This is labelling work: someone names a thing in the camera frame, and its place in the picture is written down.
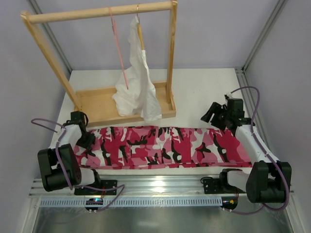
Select pink wire hanger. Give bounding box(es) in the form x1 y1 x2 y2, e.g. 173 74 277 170
108 7 128 89

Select pink camouflage trousers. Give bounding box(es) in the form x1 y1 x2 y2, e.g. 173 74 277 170
73 126 252 170

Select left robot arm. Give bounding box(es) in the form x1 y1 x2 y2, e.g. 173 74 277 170
37 111 100 192

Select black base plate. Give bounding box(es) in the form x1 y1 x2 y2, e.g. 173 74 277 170
200 177 223 195
101 180 118 196

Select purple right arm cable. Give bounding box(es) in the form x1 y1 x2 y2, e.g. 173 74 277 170
228 86 291 216

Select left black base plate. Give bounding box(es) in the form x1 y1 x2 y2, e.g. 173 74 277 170
101 180 118 196

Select wooden clothes rack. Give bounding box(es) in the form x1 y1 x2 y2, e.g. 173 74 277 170
20 0 178 127

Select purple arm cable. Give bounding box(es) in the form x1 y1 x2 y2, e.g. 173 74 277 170
31 118 126 212
228 86 291 216

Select white t-shirt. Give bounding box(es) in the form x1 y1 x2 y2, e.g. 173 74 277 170
112 17 162 122

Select wooden hanger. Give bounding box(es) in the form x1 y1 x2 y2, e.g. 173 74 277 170
136 4 145 50

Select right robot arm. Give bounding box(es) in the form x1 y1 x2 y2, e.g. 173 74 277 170
201 97 292 206

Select aluminium mounting rail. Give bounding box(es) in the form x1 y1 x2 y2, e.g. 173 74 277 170
29 175 246 199

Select slotted cable duct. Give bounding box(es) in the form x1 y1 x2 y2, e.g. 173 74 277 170
39 197 223 208

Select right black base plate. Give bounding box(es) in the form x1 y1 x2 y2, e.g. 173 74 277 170
200 177 223 195

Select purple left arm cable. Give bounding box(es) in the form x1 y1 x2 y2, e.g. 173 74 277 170
31 118 126 212

